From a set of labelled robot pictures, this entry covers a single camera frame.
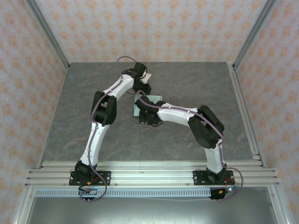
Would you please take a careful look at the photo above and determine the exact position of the teal paper box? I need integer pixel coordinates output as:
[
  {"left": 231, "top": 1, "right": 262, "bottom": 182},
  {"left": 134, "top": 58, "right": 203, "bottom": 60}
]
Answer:
[{"left": 133, "top": 94, "right": 163, "bottom": 117}]

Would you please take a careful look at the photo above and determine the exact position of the long aluminium extrusion beam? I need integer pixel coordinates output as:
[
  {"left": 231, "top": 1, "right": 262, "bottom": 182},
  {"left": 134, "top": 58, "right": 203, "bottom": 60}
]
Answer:
[{"left": 25, "top": 168, "right": 281, "bottom": 188}]

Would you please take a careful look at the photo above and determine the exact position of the grey metal sheet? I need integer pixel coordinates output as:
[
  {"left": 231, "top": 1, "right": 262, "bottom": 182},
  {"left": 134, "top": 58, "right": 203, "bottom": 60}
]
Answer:
[{"left": 24, "top": 196, "right": 282, "bottom": 224}]

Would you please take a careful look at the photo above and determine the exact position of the small circuit board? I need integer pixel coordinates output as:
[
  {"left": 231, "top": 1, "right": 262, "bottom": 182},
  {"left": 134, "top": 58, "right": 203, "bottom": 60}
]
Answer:
[
  {"left": 78, "top": 186, "right": 99, "bottom": 196},
  {"left": 224, "top": 185, "right": 241, "bottom": 194}
]

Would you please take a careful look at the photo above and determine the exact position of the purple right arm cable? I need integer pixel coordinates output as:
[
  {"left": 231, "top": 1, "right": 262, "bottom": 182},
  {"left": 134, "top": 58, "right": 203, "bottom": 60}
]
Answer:
[{"left": 136, "top": 90, "right": 245, "bottom": 202}]

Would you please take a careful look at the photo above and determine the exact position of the grey slotted cable duct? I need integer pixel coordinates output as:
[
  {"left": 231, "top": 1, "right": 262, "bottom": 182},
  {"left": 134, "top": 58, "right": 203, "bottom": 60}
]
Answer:
[{"left": 34, "top": 188, "right": 213, "bottom": 198}]

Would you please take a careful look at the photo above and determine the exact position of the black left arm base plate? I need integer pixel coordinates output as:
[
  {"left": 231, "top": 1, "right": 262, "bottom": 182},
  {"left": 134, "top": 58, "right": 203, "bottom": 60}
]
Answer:
[{"left": 68, "top": 170, "right": 112, "bottom": 187}]

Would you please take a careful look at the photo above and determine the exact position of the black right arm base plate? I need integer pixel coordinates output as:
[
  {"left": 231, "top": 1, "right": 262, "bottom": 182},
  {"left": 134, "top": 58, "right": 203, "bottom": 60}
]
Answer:
[{"left": 193, "top": 170, "right": 234, "bottom": 187}]

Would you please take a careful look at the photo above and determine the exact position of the aluminium side rail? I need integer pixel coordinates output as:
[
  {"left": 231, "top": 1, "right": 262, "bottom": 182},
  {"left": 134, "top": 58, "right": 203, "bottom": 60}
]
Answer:
[{"left": 228, "top": 62, "right": 267, "bottom": 169}]

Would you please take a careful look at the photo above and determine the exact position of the black mounting bracket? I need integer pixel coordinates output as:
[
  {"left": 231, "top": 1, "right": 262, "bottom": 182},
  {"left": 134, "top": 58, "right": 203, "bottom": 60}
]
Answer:
[
  {"left": 79, "top": 194, "right": 100, "bottom": 203},
  {"left": 209, "top": 188, "right": 227, "bottom": 202}
]

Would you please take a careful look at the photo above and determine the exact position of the aluminium corner post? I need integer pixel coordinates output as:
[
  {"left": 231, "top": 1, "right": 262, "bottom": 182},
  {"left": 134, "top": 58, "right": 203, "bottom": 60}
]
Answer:
[
  {"left": 232, "top": 0, "right": 278, "bottom": 70},
  {"left": 25, "top": 0, "right": 71, "bottom": 70}
]

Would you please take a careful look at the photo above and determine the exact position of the aluminium frame leg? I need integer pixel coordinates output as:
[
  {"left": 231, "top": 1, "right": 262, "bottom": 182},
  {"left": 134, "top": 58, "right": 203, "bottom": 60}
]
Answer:
[
  {"left": 12, "top": 186, "right": 36, "bottom": 224},
  {"left": 267, "top": 186, "right": 294, "bottom": 224}
]

